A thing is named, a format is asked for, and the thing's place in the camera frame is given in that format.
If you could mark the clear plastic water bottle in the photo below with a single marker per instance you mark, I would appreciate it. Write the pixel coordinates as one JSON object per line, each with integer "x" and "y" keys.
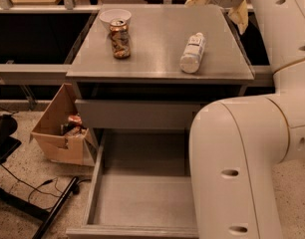
{"x": 192, "y": 54}

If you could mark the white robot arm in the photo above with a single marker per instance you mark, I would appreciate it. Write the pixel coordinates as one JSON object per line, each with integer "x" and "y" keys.
{"x": 234, "y": 143}

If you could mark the grey drawer cabinet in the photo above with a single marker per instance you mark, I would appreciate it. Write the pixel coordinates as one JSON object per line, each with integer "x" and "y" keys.
{"x": 156, "y": 92}

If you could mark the closed grey top drawer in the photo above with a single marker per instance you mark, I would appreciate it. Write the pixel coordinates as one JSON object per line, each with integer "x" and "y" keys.
{"x": 136, "y": 114}

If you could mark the open grey middle drawer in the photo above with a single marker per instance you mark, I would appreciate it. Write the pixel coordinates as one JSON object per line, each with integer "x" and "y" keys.
{"x": 140, "y": 189}

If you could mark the crushed orange soda can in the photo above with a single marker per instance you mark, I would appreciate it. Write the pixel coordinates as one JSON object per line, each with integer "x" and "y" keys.
{"x": 119, "y": 33}

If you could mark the white bowl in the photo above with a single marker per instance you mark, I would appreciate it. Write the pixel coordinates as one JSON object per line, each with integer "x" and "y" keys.
{"x": 108, "y": 15}

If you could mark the red can in box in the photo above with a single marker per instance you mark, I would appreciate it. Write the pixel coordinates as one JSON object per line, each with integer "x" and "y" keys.
{"x": 75, "y": 120}

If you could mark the cardboard box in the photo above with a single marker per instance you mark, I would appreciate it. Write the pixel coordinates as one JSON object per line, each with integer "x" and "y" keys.
{"x": 49, "y": 131}

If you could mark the black chair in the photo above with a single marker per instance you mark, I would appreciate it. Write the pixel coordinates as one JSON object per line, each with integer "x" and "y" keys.
{"x": 8, "y": 144}

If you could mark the black metal stand leg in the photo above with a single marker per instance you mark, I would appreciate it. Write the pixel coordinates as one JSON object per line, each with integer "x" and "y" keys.
{"x": 47, "y": 217}

